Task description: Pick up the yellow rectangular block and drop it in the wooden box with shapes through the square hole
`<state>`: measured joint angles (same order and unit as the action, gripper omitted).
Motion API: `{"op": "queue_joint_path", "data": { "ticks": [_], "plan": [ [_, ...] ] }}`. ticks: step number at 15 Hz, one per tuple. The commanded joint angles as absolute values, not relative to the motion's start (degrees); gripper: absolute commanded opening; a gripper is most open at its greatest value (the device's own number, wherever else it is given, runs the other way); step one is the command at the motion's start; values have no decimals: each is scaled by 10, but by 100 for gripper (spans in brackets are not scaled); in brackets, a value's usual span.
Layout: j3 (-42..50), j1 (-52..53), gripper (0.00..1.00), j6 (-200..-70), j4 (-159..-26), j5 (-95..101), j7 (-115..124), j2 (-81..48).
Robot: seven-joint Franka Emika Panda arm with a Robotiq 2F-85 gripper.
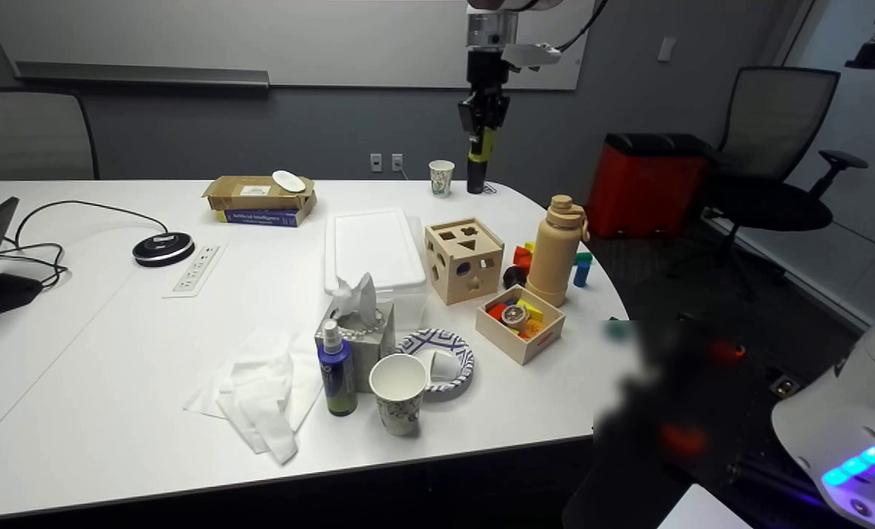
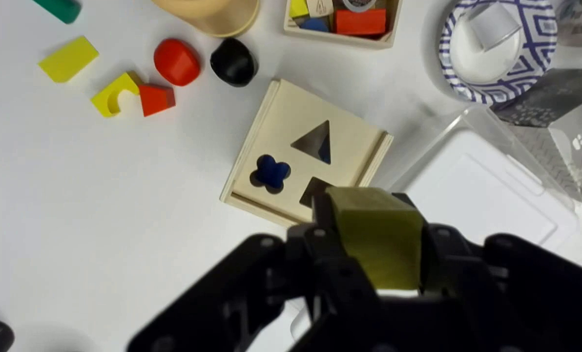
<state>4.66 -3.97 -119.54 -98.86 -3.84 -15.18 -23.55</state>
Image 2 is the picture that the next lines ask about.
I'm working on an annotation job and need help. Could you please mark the clear plastic container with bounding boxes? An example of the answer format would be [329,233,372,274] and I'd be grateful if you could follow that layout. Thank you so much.
[395,104,582,276]

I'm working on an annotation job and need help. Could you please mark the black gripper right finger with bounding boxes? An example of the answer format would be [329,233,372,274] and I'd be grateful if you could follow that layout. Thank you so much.
[421,223,582,352]

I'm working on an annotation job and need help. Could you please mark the green cylinder block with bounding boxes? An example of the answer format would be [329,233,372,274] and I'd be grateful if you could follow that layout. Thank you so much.
[34,0,85,26]

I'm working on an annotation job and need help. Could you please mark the blue patterned paper plate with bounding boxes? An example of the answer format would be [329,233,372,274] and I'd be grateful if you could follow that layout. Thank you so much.
[438,0,561,106]

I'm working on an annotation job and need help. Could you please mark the red rectangular block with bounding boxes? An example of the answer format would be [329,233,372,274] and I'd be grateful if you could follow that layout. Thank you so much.
[335,8,389,39]

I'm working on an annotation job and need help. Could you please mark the black round knob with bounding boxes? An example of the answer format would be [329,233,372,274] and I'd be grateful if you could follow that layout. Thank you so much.
[210,36,260,88]

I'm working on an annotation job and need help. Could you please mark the small blue block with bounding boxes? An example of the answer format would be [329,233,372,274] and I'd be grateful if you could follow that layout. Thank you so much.
[299,16,333,34]

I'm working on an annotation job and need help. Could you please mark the light wooden bottle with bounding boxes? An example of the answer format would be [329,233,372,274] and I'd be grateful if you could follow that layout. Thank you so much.
[153,0,264,39]

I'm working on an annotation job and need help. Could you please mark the wooden shape sorter box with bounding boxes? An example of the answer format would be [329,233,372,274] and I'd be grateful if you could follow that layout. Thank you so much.
[219,77,397,231]

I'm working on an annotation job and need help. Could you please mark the yellow flat block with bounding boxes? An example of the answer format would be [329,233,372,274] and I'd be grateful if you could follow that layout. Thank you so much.
[38,36,102,86]

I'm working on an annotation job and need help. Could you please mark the small yellow block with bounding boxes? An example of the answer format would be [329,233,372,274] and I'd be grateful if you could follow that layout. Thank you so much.
[288,0,311,20]

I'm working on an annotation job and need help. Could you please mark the grey patterned paper sheet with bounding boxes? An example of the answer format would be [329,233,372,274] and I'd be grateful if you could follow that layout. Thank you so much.
[493,67,582,204]

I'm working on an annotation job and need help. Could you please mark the printed wooden cube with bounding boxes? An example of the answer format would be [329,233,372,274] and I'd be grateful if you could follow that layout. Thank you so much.
[307,0,337,18]

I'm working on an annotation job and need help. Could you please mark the yellow rectangular block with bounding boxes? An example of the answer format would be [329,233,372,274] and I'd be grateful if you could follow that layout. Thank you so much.
[327,186,430,296]

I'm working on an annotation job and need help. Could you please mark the yellow arch block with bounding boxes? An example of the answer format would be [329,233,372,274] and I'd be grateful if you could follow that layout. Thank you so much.
[90,69,143,120]

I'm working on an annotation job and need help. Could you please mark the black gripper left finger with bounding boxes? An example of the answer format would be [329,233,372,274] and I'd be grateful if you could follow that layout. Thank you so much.
[128,223,378,352]

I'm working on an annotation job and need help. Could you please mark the red rounded block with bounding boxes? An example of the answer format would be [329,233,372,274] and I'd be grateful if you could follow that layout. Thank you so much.
[153,37,204,88]

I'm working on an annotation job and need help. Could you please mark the open wooden tray box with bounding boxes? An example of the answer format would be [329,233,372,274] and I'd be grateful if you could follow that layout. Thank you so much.
[282,0,403,51]

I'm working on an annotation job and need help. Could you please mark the red cube block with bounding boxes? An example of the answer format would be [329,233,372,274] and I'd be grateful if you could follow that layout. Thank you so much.
[137,82,178,120]

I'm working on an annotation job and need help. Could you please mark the white brown ring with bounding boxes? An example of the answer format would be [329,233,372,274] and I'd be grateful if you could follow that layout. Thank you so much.
[339,0,381,14]

